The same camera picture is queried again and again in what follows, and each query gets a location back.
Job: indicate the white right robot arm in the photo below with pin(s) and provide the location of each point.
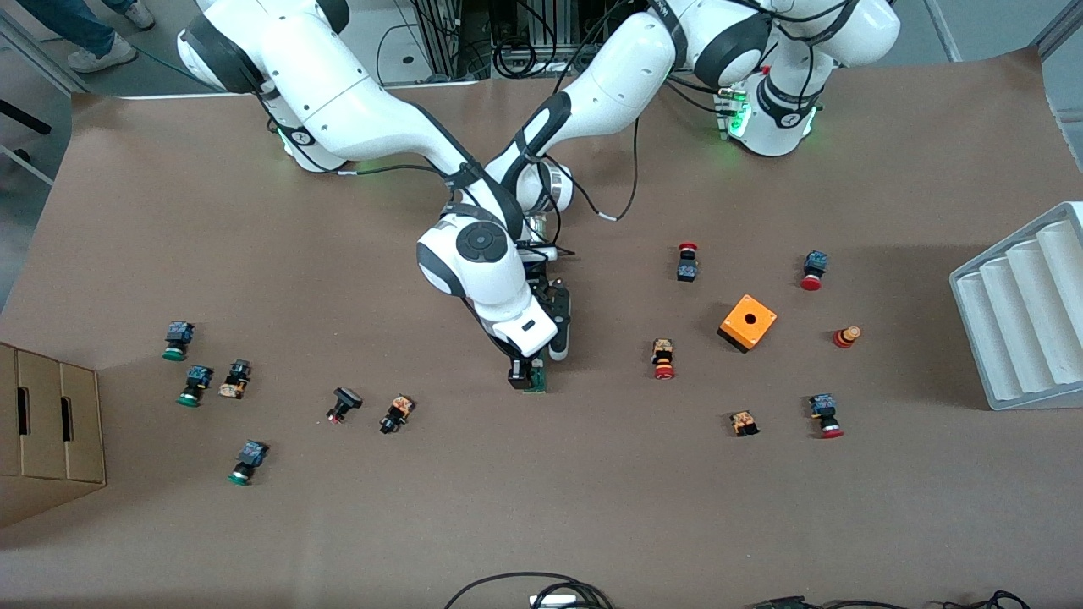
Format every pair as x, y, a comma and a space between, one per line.
338, 93

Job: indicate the red yellow emergency button head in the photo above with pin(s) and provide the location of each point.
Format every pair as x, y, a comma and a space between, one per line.
844, 338

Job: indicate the grey metal bar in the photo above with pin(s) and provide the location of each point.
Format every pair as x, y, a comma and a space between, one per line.
25, 165

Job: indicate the grey sneaker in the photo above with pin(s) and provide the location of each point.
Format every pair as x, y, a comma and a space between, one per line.
135, 10
101, 55

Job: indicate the white power plug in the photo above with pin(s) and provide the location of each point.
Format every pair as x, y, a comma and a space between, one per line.
554, 601

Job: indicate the aluminium frame bar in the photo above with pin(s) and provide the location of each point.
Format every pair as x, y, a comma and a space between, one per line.
30, 51
1058, 25

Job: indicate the black pushbutton orange contact block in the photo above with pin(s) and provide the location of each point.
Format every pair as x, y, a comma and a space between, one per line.
398, 412

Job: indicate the black metal bar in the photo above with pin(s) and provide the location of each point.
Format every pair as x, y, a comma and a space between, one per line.
21, 117

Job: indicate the red mushroom pushbutton blue block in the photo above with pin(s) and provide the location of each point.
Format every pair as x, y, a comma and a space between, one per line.
824, 410

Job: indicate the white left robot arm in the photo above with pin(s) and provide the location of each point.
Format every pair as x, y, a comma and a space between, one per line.
626, 76

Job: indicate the grey white ribbed tray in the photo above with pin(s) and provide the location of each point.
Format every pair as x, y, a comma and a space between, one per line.
1015, 321

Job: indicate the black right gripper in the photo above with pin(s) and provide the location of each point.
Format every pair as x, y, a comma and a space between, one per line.
517, 372

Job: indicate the black red pushbutton head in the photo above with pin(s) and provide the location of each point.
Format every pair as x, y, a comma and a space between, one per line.
345, 399

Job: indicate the orange button enclosure box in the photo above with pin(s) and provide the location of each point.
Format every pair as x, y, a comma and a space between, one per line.
757, 331

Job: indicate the red pushbutton blue contact block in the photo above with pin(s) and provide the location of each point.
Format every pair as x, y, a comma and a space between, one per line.
687, 271
815, 264

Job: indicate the blue jeans leg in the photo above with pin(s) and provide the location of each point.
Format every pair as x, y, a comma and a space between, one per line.
68, 21

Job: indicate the brown cardboard box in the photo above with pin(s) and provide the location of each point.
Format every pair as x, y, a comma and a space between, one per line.
51, 423

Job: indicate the red emergency stop orange block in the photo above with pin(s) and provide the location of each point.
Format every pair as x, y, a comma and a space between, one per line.
662, 351

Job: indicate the green pushbutton blue contact block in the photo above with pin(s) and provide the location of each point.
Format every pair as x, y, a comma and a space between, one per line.
251, 455
178, 334
197, 379

